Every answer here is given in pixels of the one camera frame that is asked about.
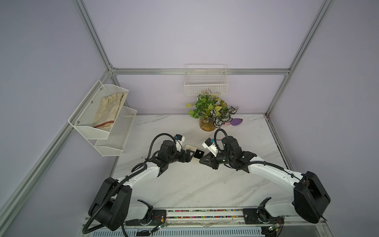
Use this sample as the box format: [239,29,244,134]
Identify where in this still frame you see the cream work gloves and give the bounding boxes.
[92,93,127,130]

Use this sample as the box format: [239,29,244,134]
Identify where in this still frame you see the potted green plant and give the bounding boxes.
[186,94,239,131]

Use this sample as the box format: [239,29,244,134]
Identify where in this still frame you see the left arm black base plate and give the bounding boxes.
[125,209,167,226]

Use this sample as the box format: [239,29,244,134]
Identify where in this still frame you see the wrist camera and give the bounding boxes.
[174,134,185,152]
[202,138,218,157]

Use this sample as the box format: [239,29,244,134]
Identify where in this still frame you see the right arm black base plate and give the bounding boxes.
[242,208,284,225]

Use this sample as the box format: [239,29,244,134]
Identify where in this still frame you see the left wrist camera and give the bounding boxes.
[174,134,185,152]

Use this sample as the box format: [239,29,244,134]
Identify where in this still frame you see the white wire wall basket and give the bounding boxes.
[184,64,229,96]

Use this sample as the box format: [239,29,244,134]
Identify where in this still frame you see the aluminium front rail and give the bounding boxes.
[81,205,326,230]

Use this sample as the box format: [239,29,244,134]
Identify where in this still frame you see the white mesh two-tier shelf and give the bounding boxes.
[68,81,137,157]

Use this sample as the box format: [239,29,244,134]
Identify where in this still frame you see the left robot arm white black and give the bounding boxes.
[82,133,193,234]

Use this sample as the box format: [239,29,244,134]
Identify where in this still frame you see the purple egg-shaped sponge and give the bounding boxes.
[230,118,243,126]

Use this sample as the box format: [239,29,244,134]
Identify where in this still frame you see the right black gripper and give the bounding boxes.
[200,150,235,169]

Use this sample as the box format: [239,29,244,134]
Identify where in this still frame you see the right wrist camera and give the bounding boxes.
[202,138,218,157]

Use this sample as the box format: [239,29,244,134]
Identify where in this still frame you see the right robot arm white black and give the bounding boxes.
[199,128,331,224]

